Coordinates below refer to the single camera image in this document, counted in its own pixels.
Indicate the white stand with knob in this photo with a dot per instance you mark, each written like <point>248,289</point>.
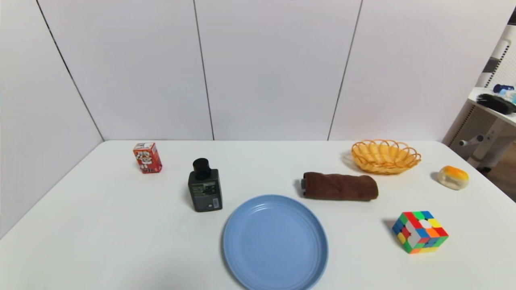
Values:
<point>489,147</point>

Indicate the black brush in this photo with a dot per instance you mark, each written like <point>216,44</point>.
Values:
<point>496,103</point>

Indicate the blue plate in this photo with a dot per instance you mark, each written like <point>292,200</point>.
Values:
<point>275,245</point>

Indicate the white desk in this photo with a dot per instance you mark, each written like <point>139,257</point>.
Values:
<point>502,117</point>

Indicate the multicolour puzzle cube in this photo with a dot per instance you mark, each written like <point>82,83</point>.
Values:
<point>421,233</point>

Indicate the white pegboard panel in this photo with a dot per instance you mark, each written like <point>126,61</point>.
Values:
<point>506,60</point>

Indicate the black bottle with label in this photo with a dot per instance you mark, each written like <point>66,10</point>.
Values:
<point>204,194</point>

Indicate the dark blue small container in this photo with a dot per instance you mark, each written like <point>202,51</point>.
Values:
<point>502,88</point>

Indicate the brown towel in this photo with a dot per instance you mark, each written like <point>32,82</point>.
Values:
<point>342,186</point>

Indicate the white perforated side panel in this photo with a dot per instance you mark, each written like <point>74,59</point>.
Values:
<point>471,123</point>

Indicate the orange bread in clear wrap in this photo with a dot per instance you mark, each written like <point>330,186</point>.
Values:
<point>454,177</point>

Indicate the orange woven basket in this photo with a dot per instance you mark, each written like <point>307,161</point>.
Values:
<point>385,159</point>

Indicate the red milk carton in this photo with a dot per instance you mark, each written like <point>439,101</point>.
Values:
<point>147,159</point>

